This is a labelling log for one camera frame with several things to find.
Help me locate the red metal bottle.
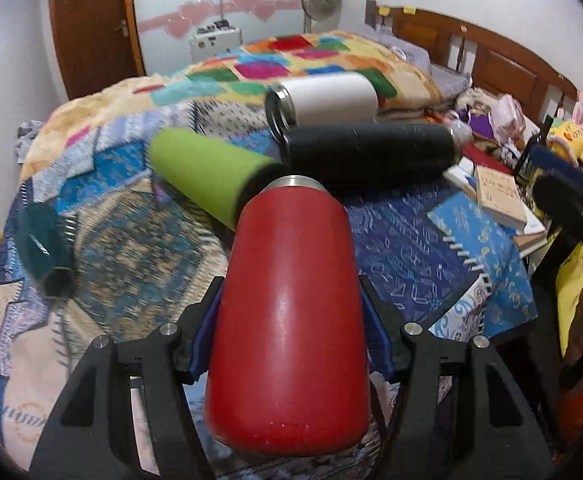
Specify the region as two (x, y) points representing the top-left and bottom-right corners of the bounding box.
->
(206, 176), (370, 456)

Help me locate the dark teal hexagonal cup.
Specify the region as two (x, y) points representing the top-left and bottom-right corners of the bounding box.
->
(16, 203), (78, 299)

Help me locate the yellow plush toy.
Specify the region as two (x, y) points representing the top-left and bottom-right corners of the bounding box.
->
(546, 120), (583, 167)

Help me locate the beige notebook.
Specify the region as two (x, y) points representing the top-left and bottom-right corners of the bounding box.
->
(475, 166), (527, 231)

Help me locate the blue spiral notebook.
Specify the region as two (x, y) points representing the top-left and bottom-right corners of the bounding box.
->
(428, 192), (538, 337)

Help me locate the wooden bed headboard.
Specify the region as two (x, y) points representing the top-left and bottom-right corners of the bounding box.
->
(364, 0), (583, 125)

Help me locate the blue patterned bed sheet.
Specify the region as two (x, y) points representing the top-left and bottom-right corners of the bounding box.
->
(0, 101), (491, 468)

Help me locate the black cylindrical bottle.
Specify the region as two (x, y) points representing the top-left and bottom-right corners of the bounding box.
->
(279, 122), (464, 197)

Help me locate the white steel tumbler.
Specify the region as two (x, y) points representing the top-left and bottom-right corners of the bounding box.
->
(264, 72), (379, 143)

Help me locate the green cylindrical bottle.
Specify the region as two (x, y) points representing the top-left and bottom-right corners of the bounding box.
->
(148, 128), (288, 230)

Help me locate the colourful patchwork blanket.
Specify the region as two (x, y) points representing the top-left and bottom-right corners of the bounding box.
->
(20, 27), (445, 180)

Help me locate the white box appliance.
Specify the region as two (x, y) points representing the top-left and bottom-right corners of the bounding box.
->
(189, 20), (242, 63)

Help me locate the brown wooden door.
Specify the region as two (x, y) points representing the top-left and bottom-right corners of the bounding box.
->
(48, 0), (145, 100)

